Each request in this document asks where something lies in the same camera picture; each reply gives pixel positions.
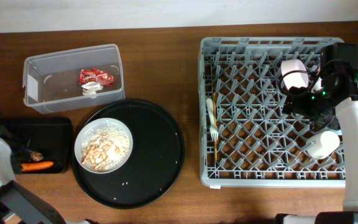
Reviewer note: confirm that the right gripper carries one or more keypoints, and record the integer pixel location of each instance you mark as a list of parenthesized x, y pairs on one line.
[(295, 101)]

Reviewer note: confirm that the pink bowl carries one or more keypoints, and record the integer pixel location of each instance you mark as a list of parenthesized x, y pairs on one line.
[(297, 75)]

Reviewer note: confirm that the cream white cup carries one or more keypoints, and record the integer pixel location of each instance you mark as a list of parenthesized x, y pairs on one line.
[(323, 144)]

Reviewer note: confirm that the wooden chopstick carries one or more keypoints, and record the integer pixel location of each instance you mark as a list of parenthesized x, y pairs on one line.
[(216, 128)]

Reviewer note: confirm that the white plastic fork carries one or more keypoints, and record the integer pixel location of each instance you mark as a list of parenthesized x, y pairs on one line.
[(209, 105)]

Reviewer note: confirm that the grey plate with food scraps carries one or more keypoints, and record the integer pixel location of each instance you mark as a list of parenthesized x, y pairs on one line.
[(103, 146)]

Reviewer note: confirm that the white tissue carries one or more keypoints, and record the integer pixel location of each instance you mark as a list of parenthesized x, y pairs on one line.
[(91, 88)]

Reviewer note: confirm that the red snack wrapper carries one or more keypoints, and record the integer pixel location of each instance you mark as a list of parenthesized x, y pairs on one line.
[(95, 75)]

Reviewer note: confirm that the brown walnut shell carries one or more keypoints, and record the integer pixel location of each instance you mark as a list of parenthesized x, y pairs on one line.
[(36, 156)]

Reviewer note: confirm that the orange carrot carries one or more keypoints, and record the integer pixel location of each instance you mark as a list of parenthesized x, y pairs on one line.
[(36, 166)]

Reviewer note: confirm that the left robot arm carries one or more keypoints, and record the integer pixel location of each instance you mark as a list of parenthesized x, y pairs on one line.
[(15, 200)]

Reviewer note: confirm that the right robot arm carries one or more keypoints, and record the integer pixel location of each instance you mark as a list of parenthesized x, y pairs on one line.
[(329, 95)]

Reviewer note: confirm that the grey dishwasher rack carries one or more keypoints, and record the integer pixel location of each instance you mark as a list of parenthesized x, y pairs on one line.
[(258, 144)]

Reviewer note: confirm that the round black tray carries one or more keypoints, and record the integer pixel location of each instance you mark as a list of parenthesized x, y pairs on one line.
[(153, 166)]

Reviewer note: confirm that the black rectangular tray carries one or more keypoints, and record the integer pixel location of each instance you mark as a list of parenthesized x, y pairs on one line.
[(50, 138)]

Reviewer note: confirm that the clear plastic bin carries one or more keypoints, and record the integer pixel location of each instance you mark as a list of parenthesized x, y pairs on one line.
[(52, 81)]

